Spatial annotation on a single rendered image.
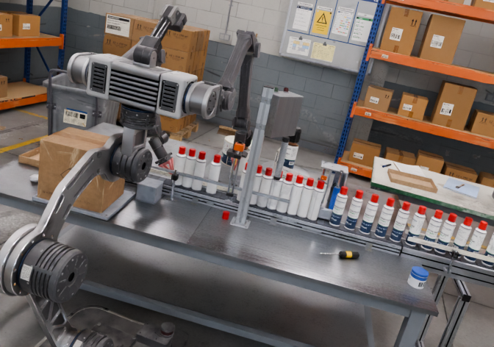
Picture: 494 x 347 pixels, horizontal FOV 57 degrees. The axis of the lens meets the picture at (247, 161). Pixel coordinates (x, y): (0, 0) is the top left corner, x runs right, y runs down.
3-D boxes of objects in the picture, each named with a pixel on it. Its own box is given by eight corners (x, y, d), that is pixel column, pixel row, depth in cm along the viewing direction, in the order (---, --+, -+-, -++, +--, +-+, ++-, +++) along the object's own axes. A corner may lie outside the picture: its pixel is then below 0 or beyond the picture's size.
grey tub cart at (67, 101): (64, 139, 517) (70, 54, 486) (120, 149, 523) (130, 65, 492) (32, 166, 433) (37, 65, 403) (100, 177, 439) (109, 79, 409)
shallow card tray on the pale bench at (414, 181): (430, 182, 357) (431, 179, 356) (437, 193, 334) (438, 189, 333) (387, 172, 361) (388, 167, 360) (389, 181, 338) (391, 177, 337)
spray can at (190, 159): (192, 185, 240) (198, 148, 233) (190, 189, 235) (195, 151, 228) (183, 183, 240) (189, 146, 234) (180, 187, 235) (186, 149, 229)
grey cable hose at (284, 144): (280, 179, 218) (290, 137, 211) (279, 181, 215) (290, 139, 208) (273, 177, 218) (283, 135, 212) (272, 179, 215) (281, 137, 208)
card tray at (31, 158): (97, 162, 258) (97, 155, 256) (71, 176, 233) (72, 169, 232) (48, 149, 261) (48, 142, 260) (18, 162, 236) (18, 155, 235)
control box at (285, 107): (295, 136, 215) (304, 96, 209) (270, 138, 203) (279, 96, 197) (278, 129, 221) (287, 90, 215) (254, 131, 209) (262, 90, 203)
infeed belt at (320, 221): (398, 245, 230) (400, 238, 229) (400, 253, 222) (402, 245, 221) (92, 165, 249) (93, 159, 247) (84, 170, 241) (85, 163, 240)
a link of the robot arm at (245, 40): (237, 21, 206) (258, 24, 203) (240, 43, 217) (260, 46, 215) (203, 98, 185) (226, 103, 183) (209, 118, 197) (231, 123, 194)
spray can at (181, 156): (183, 183, 240) (189, 146, 233) (179, 187, 235) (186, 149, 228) (173, 181, 240) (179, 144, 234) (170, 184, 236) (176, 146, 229)
